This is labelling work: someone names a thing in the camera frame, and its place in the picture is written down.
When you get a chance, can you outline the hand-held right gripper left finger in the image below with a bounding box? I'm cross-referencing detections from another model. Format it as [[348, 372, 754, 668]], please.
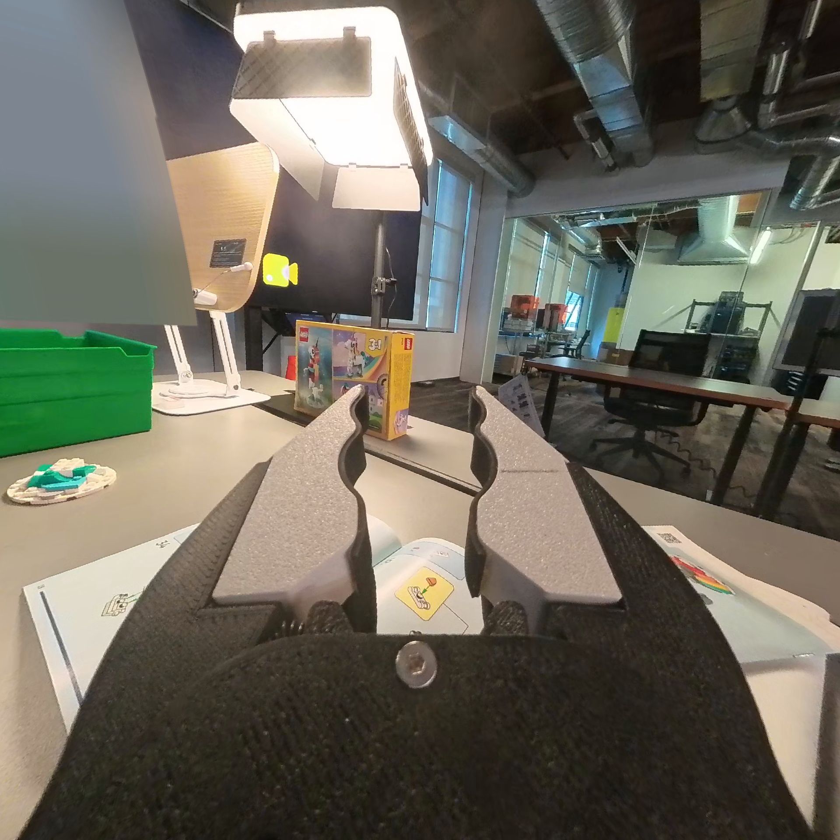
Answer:
[[211, 383, 380, 634]]

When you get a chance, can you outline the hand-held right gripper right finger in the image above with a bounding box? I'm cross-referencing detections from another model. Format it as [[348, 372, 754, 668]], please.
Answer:
[[465, 385, 624, 636]]

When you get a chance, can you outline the round white teal lego build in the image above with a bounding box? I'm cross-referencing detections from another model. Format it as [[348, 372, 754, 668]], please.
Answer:
[[7, 457, 119, 507]]

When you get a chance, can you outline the lego instruction booklet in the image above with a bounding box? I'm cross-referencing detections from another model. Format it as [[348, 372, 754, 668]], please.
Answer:
[[23, 512, 487, 736]]

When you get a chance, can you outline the green plastic bin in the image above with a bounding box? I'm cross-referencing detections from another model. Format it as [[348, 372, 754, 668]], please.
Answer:
[[0, 327, 158, 459]]

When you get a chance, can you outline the yellow lego set box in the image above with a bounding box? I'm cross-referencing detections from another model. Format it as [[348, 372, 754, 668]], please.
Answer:
[[293, 319, 416, 441]]

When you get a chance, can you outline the white printed paper sheet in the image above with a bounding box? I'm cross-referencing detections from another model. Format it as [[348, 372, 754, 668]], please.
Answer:
[[497, 374, 547, 441]]

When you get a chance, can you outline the white tablet stand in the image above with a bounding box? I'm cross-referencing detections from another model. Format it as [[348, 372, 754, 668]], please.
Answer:
[[152, 289, 272, 416]]

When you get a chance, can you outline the brown wooden table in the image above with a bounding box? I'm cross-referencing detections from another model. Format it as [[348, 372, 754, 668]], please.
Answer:
[[755, 392, 840, 519], [524, 356, 796, 506]]

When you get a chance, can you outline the black office chair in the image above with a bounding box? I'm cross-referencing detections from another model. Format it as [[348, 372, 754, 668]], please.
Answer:
[[589, 328, 713, 475]]

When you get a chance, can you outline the black backdrop panel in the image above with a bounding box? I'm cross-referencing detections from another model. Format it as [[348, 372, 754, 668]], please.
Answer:
[[246, 190, 422, 324]]

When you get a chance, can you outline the metal shelving rack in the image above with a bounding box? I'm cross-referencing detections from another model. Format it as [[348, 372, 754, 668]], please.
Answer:
[[688, 290, 773, 383]]

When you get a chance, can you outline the black light stand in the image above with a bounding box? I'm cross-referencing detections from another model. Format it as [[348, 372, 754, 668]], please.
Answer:
[[369, 210, 399, 329]]

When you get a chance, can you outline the wood-backed tablet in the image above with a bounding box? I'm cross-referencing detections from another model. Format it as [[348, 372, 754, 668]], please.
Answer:
[[166, 141, 281, 314]]

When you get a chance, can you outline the metal exhaust hood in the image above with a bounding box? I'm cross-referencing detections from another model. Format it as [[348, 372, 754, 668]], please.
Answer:
[[677, 197, 757, 265]]

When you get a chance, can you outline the black monitor on stand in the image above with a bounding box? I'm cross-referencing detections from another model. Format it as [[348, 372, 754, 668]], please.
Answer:
[[773, 287, 840, 379]]

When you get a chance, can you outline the studio light panel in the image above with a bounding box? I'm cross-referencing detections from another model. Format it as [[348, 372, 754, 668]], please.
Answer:
[[230, 5, 435, 212]]

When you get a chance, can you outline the ribbed silver ventilation duct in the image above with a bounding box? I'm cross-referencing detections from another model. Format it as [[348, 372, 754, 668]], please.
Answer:
[[533, 0, 655, 168]]

